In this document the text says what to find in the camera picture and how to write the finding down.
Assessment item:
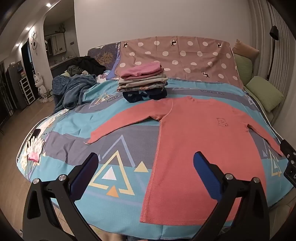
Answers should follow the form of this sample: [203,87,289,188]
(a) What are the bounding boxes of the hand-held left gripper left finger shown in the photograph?
[22,152,100,241]

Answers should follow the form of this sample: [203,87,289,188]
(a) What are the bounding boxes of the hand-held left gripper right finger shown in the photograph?
[193,151,272,241]

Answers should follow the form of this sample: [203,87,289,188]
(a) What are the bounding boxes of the coral long-sleeve shirt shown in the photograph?
[87,96,284,226]

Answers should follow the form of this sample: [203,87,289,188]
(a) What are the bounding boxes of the white gloves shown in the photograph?
[26,137,45,154]

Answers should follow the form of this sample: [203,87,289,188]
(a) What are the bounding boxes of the green pillow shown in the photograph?
[235,54,252,84]
[245,76,284,112]

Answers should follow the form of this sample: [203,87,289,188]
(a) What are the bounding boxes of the blue-grey fleece blanket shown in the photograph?
[52,75,97,112]

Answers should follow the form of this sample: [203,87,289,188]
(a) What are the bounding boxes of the navy folded garment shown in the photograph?
[122,89,168,103]

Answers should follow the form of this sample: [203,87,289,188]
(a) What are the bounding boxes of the floral folded garment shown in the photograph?
[117,84,168,93]

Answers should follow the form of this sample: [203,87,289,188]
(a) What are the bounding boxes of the white shelf cart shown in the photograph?
[20,77,36,105]

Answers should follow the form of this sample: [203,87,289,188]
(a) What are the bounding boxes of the white cat figurine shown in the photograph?
[34,71,47,102]

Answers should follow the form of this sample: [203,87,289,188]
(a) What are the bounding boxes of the grey folded garment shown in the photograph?
[117,79,168,90]

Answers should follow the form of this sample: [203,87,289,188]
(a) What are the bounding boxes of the beige folded garment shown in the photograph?
[118,73,167,84]

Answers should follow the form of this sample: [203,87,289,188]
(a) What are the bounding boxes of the black clothing heap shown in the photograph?
[67,56,106,75]

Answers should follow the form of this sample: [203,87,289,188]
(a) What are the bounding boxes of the kitchen counter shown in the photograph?
[50,57,77,77]

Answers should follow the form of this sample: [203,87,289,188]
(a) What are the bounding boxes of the tan pillow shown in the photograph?
[232,39,259,58]

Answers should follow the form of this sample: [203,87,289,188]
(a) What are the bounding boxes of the dark refrigerator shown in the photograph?
[6,61,27,109]

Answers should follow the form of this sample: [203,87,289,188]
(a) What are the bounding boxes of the pink polka dot blanket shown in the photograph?
[115,36,245,90]

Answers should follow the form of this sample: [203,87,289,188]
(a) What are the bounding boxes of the black floor lamp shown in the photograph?
[266,25,279,81]

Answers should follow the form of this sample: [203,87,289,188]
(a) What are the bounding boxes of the blue tree print quilt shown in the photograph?
[87,42,121,70]

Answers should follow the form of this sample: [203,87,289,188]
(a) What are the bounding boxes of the kitchen wall cabinet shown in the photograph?
[44,32,67,56]

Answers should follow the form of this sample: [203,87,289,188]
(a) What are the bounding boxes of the white wall ornament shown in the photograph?
[31,31,38,55]

